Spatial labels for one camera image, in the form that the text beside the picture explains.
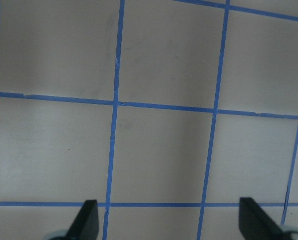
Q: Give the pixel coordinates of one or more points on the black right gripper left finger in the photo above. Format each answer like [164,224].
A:
[86,223]

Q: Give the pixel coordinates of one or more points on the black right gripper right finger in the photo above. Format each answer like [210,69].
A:
[255,224]

